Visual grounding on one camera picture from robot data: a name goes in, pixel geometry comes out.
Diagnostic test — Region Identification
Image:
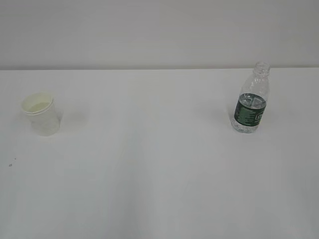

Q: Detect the clear water bottle green label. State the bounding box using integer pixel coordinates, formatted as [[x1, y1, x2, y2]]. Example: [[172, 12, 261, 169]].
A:
[[231, 62, 270, 133]]

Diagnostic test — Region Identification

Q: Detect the white paper cup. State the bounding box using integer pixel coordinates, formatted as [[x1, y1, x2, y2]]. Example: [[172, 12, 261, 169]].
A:
[[21, 92, 60, 136]]

